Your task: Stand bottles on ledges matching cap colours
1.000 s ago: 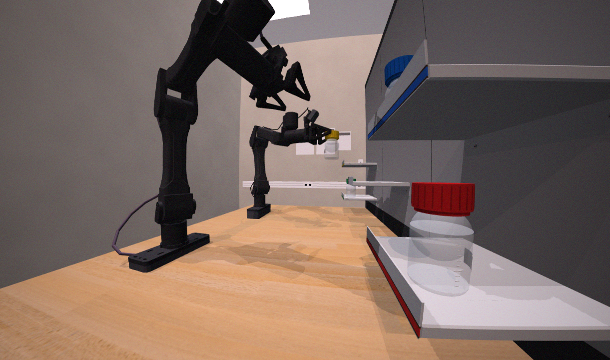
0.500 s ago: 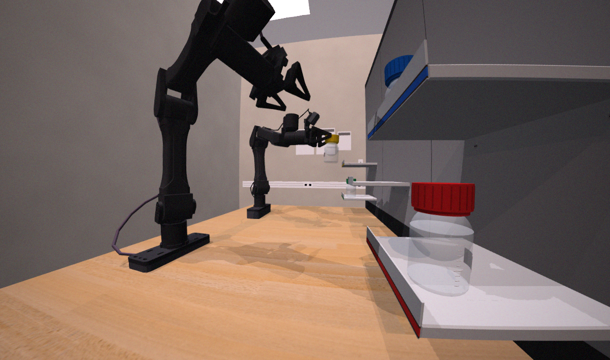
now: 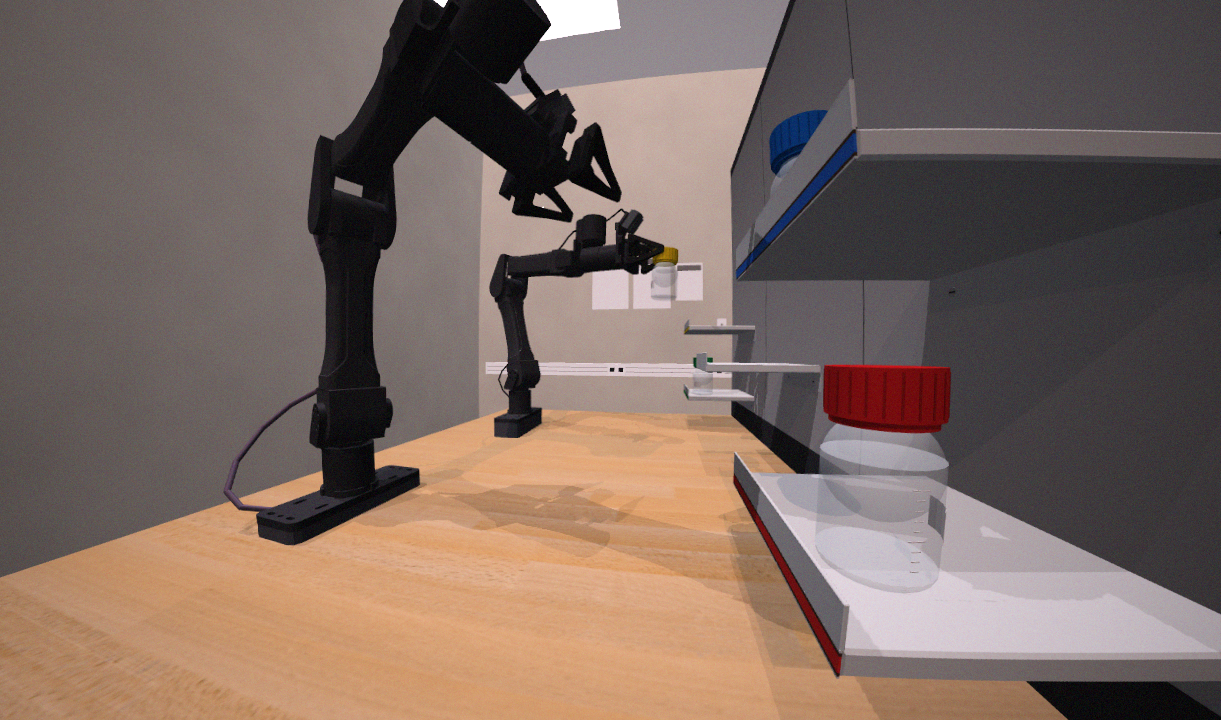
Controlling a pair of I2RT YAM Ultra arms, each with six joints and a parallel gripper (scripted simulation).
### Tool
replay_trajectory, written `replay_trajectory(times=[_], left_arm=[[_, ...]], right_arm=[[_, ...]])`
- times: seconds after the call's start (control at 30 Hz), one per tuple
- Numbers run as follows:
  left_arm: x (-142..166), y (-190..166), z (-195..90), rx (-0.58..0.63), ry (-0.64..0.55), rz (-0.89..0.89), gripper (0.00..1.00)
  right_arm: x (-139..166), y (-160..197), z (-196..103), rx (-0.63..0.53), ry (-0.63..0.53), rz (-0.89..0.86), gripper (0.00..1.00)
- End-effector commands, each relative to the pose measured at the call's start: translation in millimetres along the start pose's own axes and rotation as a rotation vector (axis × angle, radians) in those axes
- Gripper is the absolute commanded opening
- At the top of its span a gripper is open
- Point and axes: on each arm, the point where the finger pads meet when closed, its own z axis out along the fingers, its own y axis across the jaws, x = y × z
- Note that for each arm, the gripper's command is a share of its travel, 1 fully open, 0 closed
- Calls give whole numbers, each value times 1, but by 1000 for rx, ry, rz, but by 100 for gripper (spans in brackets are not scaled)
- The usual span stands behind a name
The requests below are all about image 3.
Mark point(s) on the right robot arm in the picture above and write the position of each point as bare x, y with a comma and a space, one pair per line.
494, 37

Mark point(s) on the white bottle with yellow cap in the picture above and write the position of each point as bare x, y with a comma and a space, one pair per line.
664, 281

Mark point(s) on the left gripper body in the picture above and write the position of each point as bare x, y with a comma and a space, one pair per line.
608, 253

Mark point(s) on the clear bottle with blue cap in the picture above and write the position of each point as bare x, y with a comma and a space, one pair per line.
788, 139

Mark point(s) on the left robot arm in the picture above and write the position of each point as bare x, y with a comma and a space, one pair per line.
523, 370

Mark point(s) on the clear glass bottle with red cap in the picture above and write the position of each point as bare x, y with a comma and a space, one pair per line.
883, 477

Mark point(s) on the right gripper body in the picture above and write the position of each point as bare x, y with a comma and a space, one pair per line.
532, 152

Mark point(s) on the white bottle with green cap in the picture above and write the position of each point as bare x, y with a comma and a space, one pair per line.
702, 381

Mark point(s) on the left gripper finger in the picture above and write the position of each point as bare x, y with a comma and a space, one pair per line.
645, 268
632, 258

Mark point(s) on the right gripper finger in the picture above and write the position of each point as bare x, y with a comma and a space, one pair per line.
523, 206
587, 178

